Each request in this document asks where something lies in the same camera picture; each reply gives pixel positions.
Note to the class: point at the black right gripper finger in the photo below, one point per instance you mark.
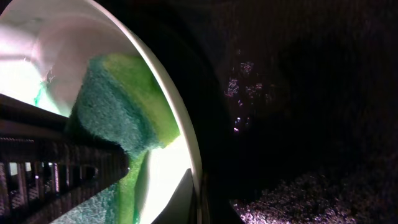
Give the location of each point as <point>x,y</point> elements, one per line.
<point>182,207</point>

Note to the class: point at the green and yellow sponge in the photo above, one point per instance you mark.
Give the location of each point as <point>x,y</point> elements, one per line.
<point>120,102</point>

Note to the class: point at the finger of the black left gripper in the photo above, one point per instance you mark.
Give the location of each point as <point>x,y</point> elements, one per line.
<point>43,173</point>

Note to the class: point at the round black tray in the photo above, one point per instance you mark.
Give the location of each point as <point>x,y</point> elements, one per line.
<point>294,103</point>

